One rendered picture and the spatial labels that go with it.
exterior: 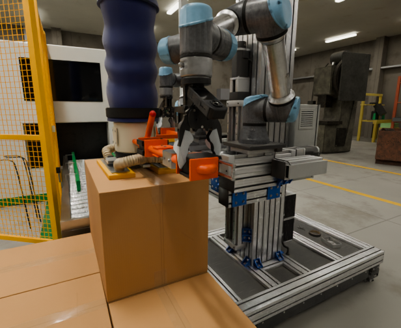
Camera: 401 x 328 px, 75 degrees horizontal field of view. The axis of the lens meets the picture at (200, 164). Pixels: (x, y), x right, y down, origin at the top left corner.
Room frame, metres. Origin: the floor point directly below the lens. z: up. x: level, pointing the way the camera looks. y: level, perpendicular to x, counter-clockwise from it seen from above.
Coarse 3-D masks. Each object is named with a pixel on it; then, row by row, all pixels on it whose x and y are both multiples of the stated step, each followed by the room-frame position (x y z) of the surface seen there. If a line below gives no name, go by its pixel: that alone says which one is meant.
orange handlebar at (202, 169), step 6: (168, 132) 1.47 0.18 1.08; (174, 132) 1.39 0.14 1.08; (168, 138) 1.26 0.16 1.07; (174, 138) 1.27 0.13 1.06; (138, 144) 0.98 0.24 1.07; (162, 144) 0.84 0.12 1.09; (150, 150) 0.85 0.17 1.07; (156, 150) 0.80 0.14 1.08; (162, 150) 0.77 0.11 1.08; (156, 156) 0.80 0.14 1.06; (162, 156) 0.76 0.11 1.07; (174, 156) 0.68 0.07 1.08; (174, 162) 0.67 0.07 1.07; (198, 168) 0.57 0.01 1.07; (204, 168) 0.56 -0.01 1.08; (210, 168) 0.57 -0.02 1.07; (216, 168) 0.58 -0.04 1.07
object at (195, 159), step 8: (200, 152) 0.66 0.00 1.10; (176, 160) 0.63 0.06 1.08; (192, 160) 0.56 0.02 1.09; (200, 160) 0.57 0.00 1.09; (208, 160) 0.58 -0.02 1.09; (216, 160) 0.59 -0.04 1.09; (176, 168) 0.63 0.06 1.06; (184, 168) 0.62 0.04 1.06; (192, 168) 0.56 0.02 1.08; (192, 176) 0.56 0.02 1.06; (200, 176) 0.58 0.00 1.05; (208, 176) 0.59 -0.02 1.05; (216, 176) 0.60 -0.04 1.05
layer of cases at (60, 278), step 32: (0, 256) 1.07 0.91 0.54; (32, 256) 1.07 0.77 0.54; (64, 256) 1.07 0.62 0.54; (0, 288) 0.86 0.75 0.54; (32, 288) 0.86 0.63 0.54; (64, 288) 0.86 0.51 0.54; (96, 288) 0.86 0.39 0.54; (160, 288) 0.86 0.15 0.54; (192, 288) 0.86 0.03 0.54; (0, 320) 0.71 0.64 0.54; (32, 320) 0.71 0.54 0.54; (64, 320) 0.71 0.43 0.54; (96, 320) 0.71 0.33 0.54; (128, 320) 0.71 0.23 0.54; (160, 320) 0.71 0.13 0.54; (192, 320) 0.71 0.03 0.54; (224, 320) 0.71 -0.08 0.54
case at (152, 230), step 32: (96, 160) 1.30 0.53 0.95; (96, 192) 0.84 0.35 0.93; (128, 192) 0.82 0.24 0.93; (160, 192) 0.88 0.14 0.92; (192, 192) 0.93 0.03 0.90; (96, 224) 0.93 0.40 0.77; (128, 224) 0.82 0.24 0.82; (160, 224) 0.87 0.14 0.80; (192, 224) 0.93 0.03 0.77; (96, 256) 1.05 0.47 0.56; (128, 256) 0.82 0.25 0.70; (160, 256) 0.87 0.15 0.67; (192, 256) 0.93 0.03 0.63; (128, 288) 0.82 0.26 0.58
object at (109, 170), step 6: (108, 156) 1.15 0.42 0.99; (102, 162) 1.16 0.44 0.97; (102, 168) 1.06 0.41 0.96; (108, 168) 1.03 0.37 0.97; (126, 168) 1.03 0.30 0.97; (108, 174) 0.95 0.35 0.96; (114, 174) 0.94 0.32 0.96; (120, 174) 0.95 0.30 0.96; (126, 174) 0.96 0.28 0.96; (132, 174) 0.97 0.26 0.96
